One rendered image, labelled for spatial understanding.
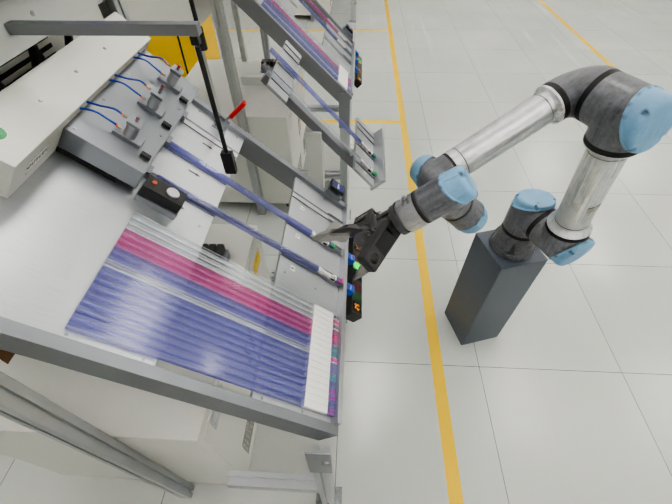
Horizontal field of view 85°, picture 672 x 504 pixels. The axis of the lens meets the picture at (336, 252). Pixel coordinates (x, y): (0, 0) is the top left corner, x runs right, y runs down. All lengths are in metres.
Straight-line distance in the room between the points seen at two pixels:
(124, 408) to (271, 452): 0.67
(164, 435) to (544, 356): 1.52
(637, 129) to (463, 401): 1.15
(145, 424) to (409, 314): 1.21
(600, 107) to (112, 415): 1.28
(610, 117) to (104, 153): 0.98
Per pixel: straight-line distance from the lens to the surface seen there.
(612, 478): 1.82
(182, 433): 1.00
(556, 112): 1.01
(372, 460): 1.55
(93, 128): 0.79
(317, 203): 1.11
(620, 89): 0.98
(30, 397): 0.84
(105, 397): 1.11
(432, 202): 0.73
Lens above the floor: 1.52
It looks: 49 degrees down
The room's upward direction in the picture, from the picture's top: 1 degrees counter-clockwise
